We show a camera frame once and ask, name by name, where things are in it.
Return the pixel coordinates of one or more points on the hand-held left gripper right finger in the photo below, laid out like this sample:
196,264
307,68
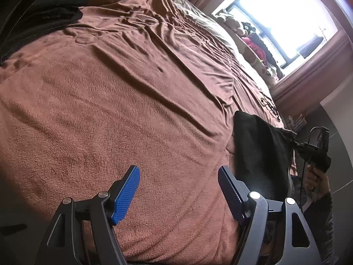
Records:
230,196

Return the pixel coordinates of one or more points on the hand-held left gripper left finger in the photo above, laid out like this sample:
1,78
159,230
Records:
125,196

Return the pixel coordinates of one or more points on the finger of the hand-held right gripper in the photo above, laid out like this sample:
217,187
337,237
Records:
299,145

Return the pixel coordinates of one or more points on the black pants with patterned lining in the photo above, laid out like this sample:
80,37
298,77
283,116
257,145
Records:
256,149

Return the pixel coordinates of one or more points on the person's right forearm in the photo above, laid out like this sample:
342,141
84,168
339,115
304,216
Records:
328,226

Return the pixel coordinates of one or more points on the person's right hand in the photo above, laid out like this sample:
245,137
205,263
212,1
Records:
321,182

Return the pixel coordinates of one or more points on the dark grey plush toy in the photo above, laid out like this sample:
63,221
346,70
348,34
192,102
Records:
271,58

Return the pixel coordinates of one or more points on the brown blanket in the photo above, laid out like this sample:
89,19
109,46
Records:
110,102

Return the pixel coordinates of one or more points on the dark hanging garment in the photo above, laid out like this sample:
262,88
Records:
309,48

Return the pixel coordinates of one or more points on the pink cloth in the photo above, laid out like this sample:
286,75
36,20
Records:
253,45

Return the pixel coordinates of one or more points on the black plush toy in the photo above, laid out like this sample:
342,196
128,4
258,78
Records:
248,29

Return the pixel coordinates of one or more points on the beige plush toy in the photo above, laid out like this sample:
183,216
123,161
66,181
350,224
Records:
229,22

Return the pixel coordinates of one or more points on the beige duvet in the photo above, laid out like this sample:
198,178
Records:
204,24

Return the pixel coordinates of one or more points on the pile of folded black clothes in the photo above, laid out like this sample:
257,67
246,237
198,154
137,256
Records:
41,13

